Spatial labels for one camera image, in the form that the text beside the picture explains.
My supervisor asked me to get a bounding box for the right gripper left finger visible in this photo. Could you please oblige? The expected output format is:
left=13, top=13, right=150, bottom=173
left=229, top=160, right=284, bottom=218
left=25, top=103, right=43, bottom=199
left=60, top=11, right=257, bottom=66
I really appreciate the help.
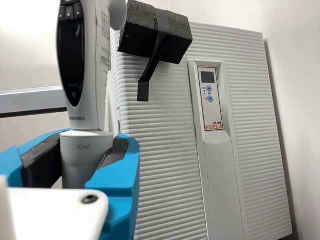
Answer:
left=0, top=127, right=74, bottom=189

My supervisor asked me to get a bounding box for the incubator door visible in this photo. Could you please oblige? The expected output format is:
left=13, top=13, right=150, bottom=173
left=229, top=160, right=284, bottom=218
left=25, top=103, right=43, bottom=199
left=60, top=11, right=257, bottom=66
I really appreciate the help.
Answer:
left=108, top=0, right=295, bottom=240

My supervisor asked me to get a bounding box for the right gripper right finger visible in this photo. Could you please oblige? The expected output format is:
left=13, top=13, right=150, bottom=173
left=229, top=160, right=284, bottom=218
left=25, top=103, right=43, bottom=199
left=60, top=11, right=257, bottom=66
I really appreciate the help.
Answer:
left=84, top=133, right=141, bottom=240

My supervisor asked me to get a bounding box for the pipette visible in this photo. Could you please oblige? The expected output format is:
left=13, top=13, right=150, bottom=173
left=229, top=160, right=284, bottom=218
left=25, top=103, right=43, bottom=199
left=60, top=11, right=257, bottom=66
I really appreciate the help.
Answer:
left=55, top=0, right=126, bottom=189

